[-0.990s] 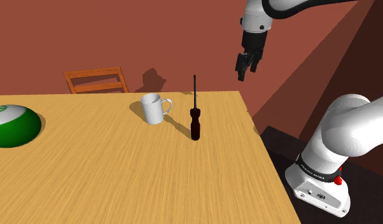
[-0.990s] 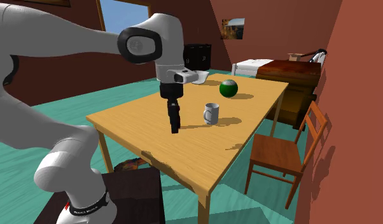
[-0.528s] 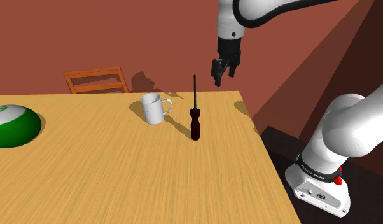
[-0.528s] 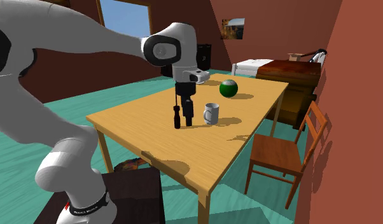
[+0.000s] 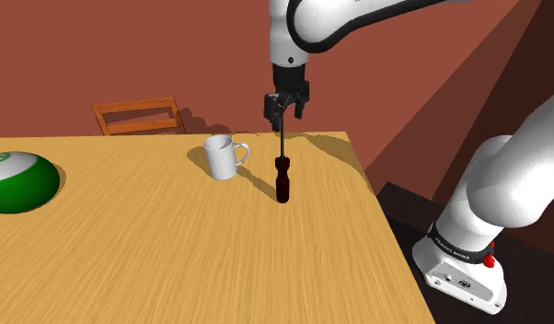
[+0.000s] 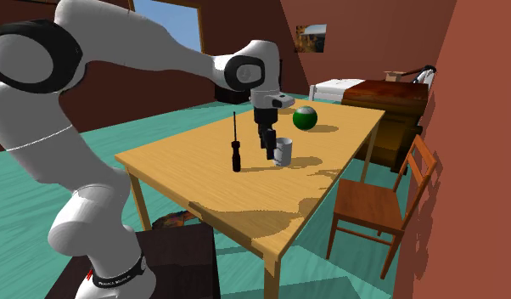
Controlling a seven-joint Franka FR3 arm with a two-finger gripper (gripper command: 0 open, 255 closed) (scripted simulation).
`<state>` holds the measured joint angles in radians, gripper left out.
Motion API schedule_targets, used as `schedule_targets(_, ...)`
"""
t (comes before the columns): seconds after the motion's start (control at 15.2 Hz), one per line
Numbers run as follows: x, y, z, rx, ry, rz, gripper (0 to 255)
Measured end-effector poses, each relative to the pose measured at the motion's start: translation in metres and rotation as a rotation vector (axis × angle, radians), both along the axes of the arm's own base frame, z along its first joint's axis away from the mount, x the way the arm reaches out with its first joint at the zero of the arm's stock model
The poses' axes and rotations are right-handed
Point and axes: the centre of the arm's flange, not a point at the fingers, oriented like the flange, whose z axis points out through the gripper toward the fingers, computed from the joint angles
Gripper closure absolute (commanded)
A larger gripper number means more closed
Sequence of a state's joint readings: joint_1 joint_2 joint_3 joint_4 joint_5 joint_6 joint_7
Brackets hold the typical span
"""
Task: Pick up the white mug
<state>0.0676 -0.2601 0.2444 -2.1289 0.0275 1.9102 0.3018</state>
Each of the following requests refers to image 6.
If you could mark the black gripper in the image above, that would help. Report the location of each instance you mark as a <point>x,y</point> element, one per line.
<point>265,117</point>

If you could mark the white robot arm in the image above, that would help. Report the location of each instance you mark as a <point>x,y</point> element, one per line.
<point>98,39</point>

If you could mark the grey cup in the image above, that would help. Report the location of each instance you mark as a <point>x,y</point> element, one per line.
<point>283,151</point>

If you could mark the black screwdriver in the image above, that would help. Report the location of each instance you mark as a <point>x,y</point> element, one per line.
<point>235,151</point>

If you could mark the green and white ball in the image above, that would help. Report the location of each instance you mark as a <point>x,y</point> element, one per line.
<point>304,118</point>

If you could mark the light wooden table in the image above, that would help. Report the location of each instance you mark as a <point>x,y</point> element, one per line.
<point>206,165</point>

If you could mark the white bed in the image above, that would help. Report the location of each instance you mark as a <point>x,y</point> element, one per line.
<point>332,89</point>

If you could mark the brown wooden chair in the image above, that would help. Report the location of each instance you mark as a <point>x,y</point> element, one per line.
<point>375,203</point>

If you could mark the colourful patterned object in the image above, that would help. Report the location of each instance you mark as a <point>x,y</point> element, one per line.
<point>172,218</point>

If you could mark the dark wooden dresser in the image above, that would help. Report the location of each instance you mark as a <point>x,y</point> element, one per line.
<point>394,112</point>

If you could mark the cardboard box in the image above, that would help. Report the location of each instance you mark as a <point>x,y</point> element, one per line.
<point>394,76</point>

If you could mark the dark robot stand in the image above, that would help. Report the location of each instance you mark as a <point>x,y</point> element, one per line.
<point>179,258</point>

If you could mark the black and white curved object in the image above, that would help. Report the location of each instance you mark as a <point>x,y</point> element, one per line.
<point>423,74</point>

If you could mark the wall picture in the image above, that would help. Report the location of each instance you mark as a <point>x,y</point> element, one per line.
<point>310,38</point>

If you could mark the window with wooden frame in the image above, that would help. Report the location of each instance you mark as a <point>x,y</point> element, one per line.
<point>172,20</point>

